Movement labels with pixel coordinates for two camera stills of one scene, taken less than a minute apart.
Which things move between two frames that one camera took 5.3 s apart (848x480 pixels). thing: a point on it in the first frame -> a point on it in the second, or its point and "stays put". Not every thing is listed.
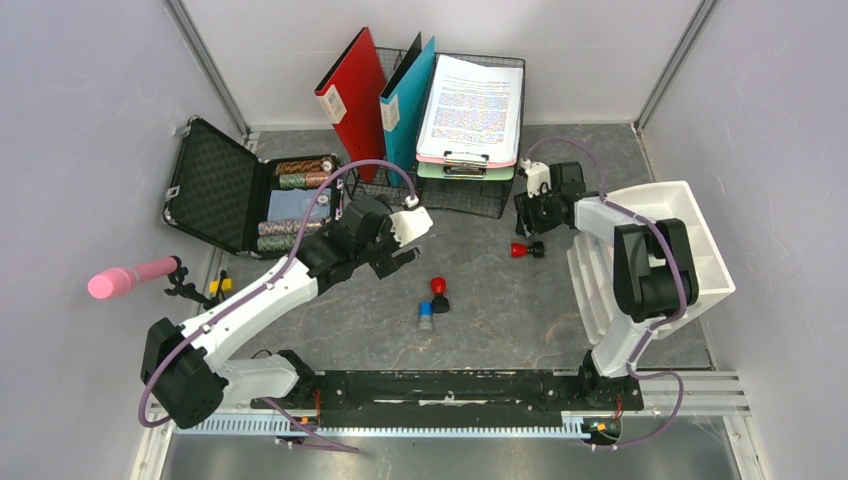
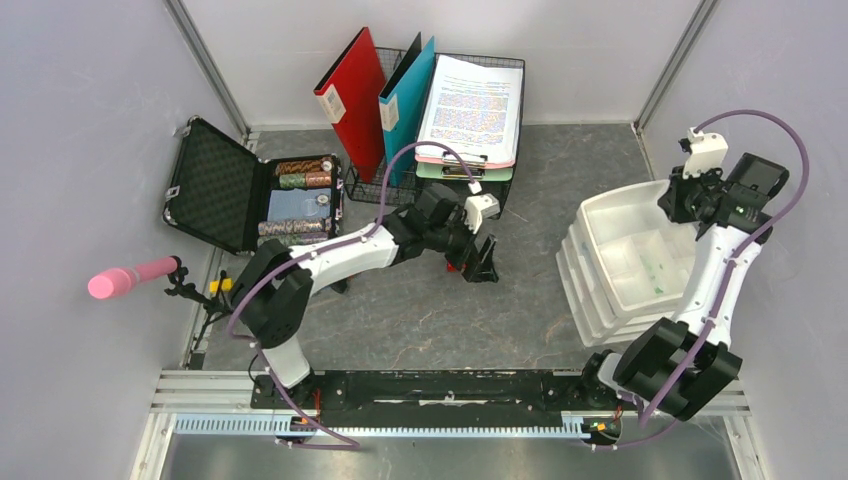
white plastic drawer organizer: [590, 259] stays put
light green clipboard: [440, 170] stays put
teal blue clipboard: [403, 105] stays put
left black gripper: [386, 263] -> [481, 269]
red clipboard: [352, 96] stays put
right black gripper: [526, 220] -> [668, 201]
